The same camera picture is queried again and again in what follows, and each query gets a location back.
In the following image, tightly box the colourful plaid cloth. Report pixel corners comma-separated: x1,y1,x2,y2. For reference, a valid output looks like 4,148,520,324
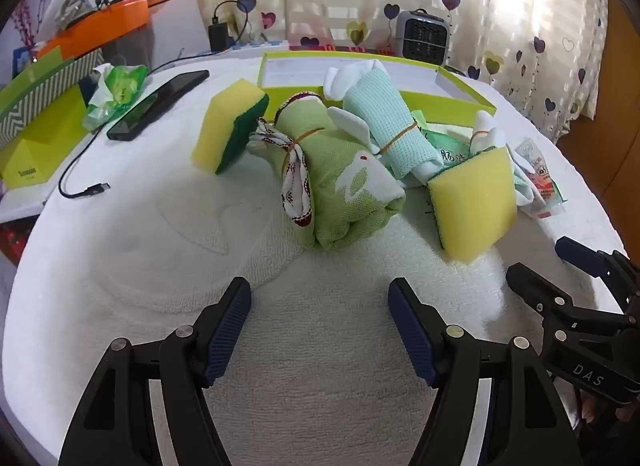
290,43,401,54

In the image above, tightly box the black charger adapter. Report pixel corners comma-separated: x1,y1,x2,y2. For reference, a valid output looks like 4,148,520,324
209,0,252,52

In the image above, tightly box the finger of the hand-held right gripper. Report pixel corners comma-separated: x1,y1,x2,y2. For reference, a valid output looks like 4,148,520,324
505,262,636,347
554,236,640,307

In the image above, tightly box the black smartphone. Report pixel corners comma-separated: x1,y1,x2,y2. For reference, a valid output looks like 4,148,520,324
107,70,211,141

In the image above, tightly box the green rabbit print towel roll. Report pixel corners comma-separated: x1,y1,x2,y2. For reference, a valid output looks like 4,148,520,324
252,92,407,251

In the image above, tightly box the orange box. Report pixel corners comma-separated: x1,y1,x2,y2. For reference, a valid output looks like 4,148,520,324
37,0,150,59

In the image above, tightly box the small grey heater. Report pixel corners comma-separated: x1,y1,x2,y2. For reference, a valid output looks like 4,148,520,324
395,10,453,66

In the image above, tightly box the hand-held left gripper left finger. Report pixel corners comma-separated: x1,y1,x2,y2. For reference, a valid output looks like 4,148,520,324
59,277,252,466

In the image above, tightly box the green tea packet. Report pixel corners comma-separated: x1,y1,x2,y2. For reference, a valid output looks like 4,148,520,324
419,125,475,173

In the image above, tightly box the green tissue packet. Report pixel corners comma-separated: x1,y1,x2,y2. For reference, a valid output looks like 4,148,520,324
82,64,150,131

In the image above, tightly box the grey striped lime box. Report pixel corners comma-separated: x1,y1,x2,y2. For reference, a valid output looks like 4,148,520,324
0,46,106,147

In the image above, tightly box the brown wooden board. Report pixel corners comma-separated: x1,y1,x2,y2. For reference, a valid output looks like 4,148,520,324
557,0,640,267

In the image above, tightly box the white power strip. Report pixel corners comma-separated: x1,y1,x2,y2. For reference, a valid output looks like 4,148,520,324
197,38,291,54

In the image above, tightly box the white terry table cover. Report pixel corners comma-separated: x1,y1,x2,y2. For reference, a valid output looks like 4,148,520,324
0,53,628,466

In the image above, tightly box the lime green box tray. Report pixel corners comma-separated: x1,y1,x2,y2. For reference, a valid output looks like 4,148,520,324
256,50,497,127

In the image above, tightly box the clear mask packet orange print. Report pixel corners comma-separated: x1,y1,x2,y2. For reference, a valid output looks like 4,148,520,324
515,138,569,220

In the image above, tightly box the yellow green scouring sponge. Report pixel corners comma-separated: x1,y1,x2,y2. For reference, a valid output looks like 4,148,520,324
191,82,270,175
426,148,518,265

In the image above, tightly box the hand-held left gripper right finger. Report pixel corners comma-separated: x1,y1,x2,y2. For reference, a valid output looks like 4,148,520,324
388,277,583,466

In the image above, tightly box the black charging cable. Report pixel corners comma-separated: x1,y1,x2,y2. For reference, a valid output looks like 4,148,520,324
58,48,221,199

